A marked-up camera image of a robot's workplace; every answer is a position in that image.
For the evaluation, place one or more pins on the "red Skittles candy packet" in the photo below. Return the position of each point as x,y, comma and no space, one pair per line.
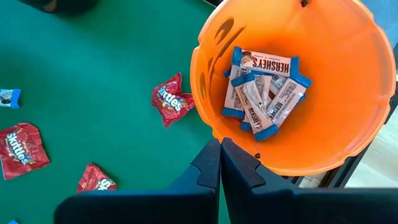
96,180
171,101
21,152

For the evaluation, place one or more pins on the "orange jack-o-lantern bucket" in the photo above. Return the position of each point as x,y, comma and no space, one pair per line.
342,93

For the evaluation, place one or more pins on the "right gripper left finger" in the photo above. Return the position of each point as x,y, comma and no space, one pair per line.
140,208

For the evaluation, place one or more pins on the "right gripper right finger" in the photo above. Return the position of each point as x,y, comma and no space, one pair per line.
311,208

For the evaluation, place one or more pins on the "green table mat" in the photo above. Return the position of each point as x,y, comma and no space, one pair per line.
93,62

